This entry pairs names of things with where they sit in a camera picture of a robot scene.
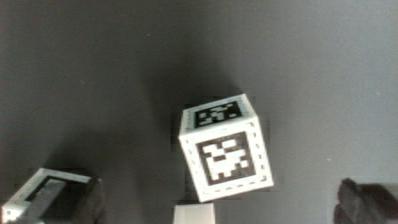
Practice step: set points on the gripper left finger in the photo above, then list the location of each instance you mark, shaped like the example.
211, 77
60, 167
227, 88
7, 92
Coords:
67, 204

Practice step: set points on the white tagged cube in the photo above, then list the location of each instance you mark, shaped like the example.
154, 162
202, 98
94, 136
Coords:
44, 176
223, 150

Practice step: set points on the white U-shaped obstacle wall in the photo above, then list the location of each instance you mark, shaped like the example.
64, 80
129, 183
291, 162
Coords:
193, 214

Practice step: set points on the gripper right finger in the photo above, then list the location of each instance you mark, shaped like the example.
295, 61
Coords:
366, 203

